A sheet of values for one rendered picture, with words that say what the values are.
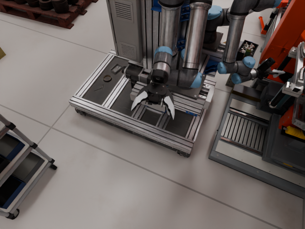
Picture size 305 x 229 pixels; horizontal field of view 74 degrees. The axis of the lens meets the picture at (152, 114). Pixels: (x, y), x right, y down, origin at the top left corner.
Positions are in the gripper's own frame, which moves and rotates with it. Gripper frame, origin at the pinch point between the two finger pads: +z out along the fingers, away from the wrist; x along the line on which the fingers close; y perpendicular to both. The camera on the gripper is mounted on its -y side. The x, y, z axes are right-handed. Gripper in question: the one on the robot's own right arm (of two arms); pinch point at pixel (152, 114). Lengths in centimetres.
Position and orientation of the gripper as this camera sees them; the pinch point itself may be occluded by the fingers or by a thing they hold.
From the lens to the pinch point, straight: 71.3
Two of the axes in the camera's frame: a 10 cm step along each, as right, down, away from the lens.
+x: -9.8, -2.1, -0.3
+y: -1.3, 5.1, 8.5
